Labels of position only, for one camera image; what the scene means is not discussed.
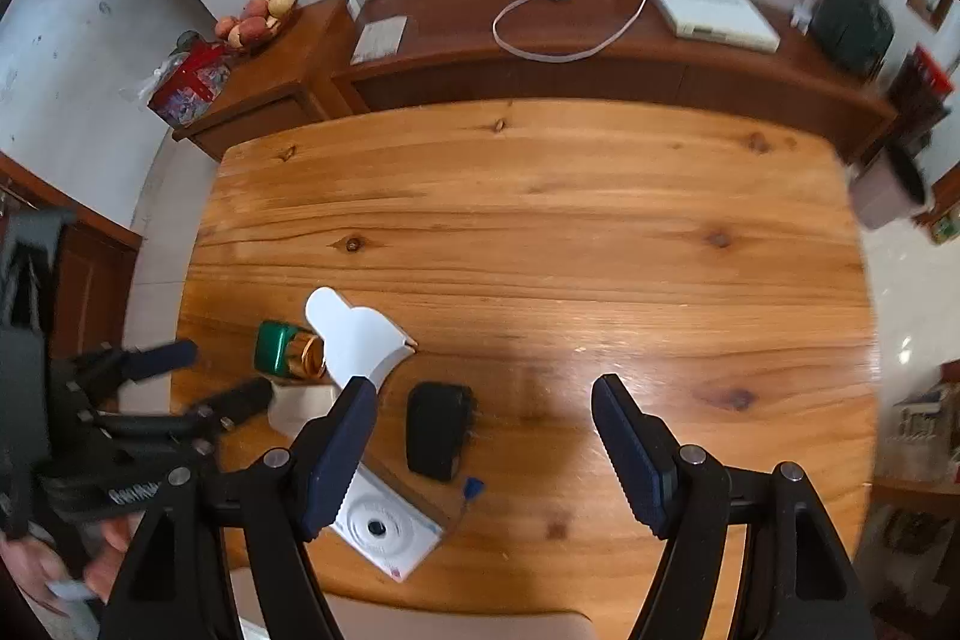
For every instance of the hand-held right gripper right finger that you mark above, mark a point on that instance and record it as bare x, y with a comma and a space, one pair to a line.
634, 452

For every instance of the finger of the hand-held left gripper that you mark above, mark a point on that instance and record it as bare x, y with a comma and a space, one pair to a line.
240, 401
157, 359

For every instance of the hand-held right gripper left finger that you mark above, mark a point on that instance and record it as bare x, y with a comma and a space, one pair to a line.
341, 452

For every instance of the beige wooden block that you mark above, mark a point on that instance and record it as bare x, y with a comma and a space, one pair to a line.
304, 407

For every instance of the green-capped gold bottle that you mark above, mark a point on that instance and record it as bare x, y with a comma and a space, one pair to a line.
279, 347

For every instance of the white compact camera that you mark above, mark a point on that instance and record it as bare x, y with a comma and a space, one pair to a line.
382, 527

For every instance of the black power adapter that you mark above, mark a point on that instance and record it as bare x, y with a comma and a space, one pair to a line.
436, 430

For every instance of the white heart-shaped box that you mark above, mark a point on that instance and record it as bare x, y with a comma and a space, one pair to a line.
356, 340

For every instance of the white plastic tray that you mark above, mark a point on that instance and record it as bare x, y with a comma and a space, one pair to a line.
450, 617

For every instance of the person's left hand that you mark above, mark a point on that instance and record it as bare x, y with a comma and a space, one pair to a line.
30, 565

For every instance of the brown wooden door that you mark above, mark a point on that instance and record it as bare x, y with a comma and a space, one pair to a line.
90, 280

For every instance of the small blue tag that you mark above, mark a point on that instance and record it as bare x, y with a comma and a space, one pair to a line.
472, 488

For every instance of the wooden side cabinet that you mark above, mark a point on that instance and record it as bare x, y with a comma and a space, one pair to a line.
270, 93

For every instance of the clear plastic bag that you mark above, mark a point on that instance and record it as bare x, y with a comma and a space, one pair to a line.
926, 430

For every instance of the pile of peaches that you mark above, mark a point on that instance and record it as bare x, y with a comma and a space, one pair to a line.
255, 21

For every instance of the grey trash bin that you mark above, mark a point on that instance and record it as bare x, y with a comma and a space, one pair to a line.
885, 190

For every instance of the long wooden television cabinet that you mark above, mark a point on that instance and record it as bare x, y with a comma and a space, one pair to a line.
600, 78

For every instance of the yellow oil bottle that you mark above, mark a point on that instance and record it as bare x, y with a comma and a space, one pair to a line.
946, 226

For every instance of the white paper sheet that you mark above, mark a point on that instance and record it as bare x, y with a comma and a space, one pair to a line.
379, 40

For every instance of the white set-top box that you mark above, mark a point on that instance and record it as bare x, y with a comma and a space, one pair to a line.
712, 14

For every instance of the dark basket with red lid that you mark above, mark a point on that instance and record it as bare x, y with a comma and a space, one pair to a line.
919, 93

